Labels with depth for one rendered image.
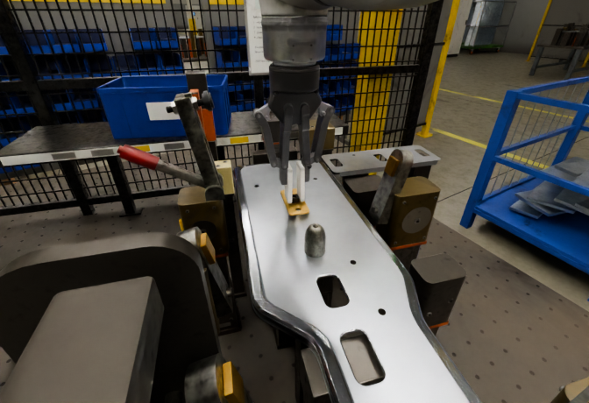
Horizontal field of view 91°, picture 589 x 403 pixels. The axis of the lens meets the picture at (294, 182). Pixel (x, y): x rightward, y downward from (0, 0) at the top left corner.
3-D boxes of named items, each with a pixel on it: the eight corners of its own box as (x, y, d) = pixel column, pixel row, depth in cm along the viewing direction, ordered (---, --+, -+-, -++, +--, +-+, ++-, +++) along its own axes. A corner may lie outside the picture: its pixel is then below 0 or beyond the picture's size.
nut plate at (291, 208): (310, 213, 52) (310, 207, 51) (289, 215, 51) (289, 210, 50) (298, 189, 59) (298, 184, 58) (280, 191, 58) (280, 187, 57)
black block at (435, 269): (438, 379, 57) (488, 272, 42) (393, 393, 55) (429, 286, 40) (422, 353, 61) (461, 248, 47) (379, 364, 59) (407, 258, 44)
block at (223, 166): (246, 296, 73) (231, 166, 55) (232, 299, 72) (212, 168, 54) (245, 285, 76) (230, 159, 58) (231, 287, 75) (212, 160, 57)
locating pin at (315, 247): (327, 263, 44) (329, 229, 41) (307, 266, 44) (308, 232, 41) (320, 249, 47) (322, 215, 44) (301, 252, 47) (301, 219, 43)
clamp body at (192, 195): (241, 334, 65) (222, 201, 47) (195, 344, 63) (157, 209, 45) (238, 308, 70) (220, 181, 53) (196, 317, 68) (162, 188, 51)
